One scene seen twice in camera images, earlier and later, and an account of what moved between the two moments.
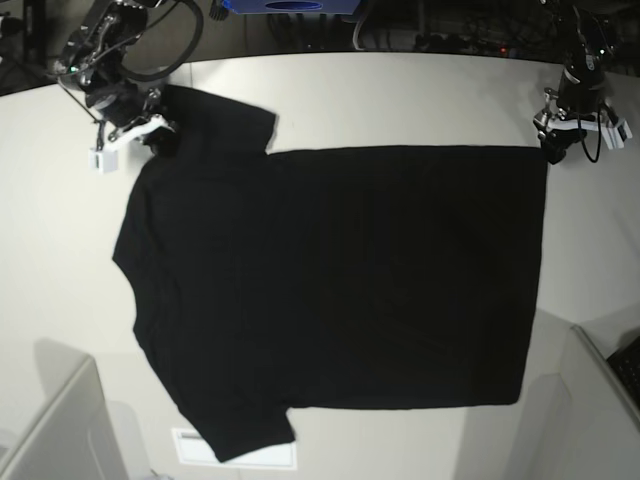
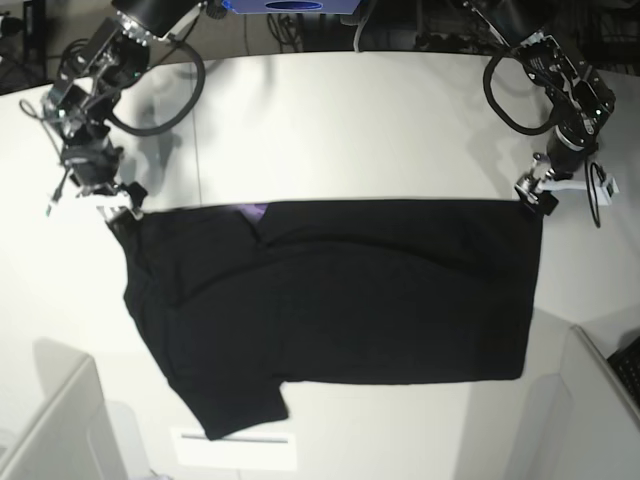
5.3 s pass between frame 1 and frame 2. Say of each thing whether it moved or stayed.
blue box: stayed
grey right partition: stayed
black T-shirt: moved
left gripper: moved
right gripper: moved
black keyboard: stayed
